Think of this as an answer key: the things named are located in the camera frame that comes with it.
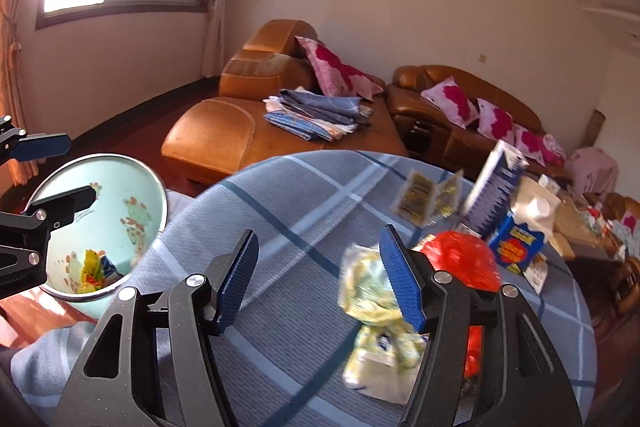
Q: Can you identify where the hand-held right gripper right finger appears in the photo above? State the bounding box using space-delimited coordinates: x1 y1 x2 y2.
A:
378 224 583 427

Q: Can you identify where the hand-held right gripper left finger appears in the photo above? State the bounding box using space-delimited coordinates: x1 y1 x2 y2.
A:
52 229 260 427

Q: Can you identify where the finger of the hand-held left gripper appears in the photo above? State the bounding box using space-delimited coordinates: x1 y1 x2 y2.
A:
0 185 97 277
0 116 72 165

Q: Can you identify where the pale yellow-green plastic bag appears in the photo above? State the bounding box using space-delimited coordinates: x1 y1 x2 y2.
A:
340 243 429 405

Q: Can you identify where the pale green printed trash bin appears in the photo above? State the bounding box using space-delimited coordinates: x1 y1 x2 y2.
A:
27 154 169 306

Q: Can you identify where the red plastic bag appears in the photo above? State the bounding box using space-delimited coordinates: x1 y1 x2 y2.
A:
412 230 502 294

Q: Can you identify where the small yellow sachet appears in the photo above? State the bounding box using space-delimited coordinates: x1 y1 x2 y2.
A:
431 172 466 221
396 171 435 226

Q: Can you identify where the blue plaid tablecloth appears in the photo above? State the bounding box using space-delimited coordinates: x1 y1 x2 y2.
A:
10 150 599 427

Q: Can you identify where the blue white milk carton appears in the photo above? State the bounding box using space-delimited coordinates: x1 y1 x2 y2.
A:
487 177 562 276

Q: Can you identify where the tall grey-blue drink carton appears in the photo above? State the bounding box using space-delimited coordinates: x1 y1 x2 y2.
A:
460 139 530 241

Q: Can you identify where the brown leather chaise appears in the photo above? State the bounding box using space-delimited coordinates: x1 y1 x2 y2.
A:
161 19 408 184

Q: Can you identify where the pink floral pillow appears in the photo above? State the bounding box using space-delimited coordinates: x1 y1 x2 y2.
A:
420 77 479 129
512 124 548 160
475 98 517 146
295 36 386 102

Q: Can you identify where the folded blue plaid sheet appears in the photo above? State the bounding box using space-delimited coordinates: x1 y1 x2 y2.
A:
263 87 374 142

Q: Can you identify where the wooden glass coffee table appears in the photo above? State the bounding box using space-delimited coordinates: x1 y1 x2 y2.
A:
542 184 627 264

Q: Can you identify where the pink blanket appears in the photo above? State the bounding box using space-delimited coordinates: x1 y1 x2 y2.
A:
541 134 567 168

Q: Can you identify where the pale pink floral cloth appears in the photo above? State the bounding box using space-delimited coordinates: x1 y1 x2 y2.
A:
564 147 619 196

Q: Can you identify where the brown leather armchair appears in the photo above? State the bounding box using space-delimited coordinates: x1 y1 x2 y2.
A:
597 194 640 315

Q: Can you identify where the rolled straw mat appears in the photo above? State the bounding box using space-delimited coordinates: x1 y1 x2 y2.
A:
584 109 607 154

